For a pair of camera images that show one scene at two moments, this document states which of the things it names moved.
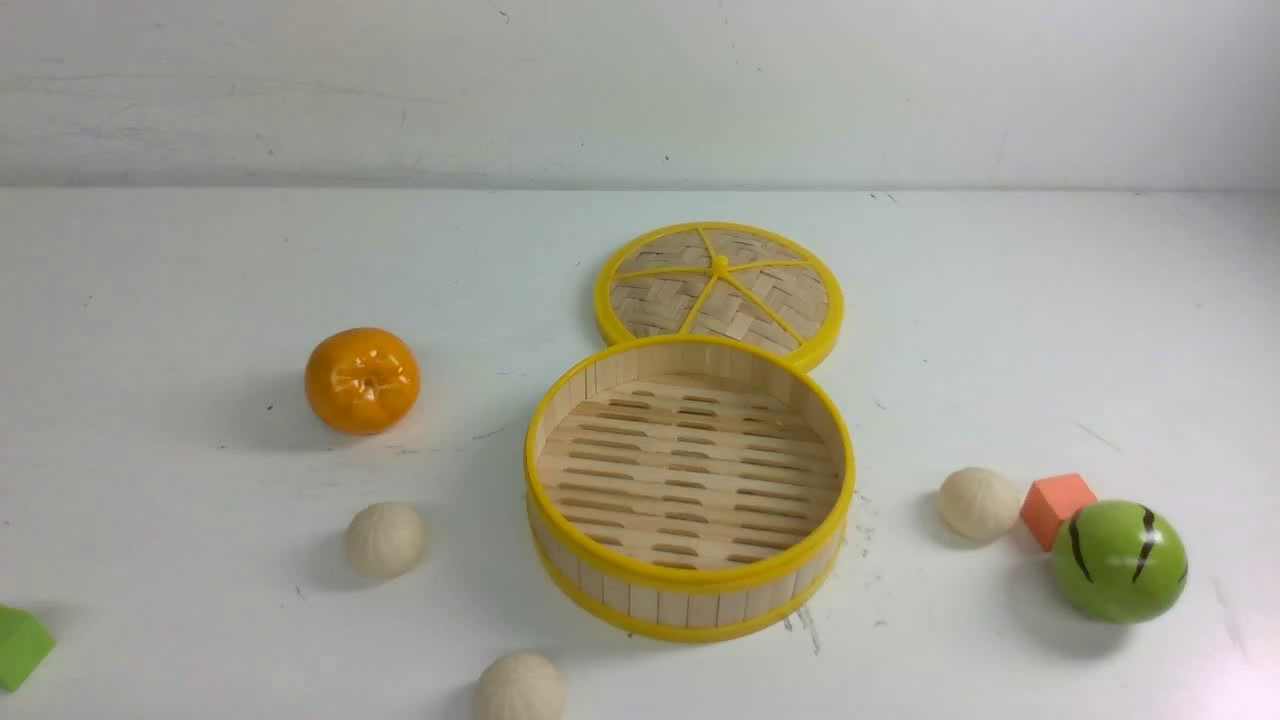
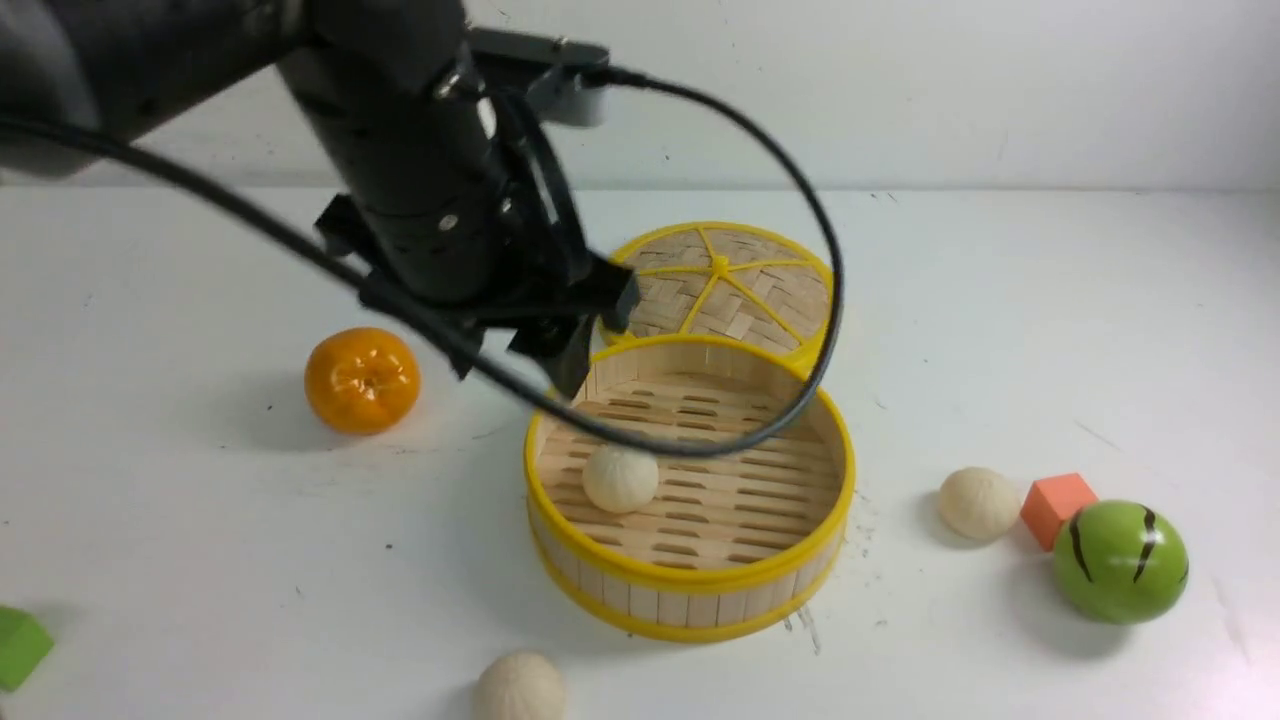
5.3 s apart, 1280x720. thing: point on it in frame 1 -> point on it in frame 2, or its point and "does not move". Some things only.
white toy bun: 385,539 -> 620,479
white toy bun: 979,504 does not move
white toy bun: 522,685 does not move
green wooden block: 24,643 does not move
